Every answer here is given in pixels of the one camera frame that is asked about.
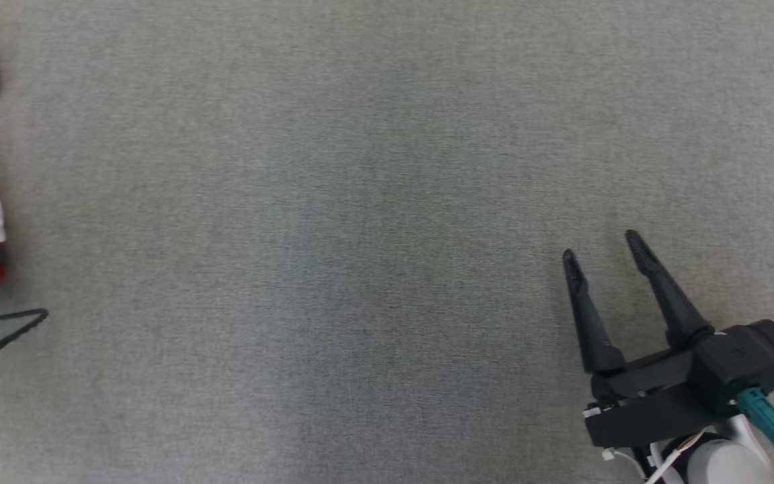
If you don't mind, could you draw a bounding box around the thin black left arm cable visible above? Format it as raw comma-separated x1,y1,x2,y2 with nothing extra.
0,308,50,377

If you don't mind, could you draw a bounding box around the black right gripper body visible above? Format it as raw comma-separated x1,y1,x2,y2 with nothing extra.
584,336,737,449

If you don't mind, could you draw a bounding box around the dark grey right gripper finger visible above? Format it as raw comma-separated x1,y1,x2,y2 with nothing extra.
624,229,717,351
562,248,627,375

